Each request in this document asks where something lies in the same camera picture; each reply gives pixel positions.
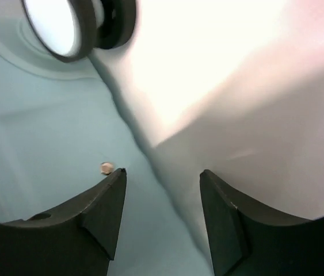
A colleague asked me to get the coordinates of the light blue suitcase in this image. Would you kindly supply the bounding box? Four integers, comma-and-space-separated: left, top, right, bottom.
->
0, 22, 214, 276

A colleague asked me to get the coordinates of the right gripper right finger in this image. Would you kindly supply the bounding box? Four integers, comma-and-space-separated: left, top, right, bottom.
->
200, 170, 324, 275

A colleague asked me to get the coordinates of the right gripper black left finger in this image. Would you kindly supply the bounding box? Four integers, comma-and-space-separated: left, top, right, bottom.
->
0, 168, 127, 275

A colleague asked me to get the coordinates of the suitcase wheel front right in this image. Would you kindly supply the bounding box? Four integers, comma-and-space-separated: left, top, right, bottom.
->
21, 0, 137, 63

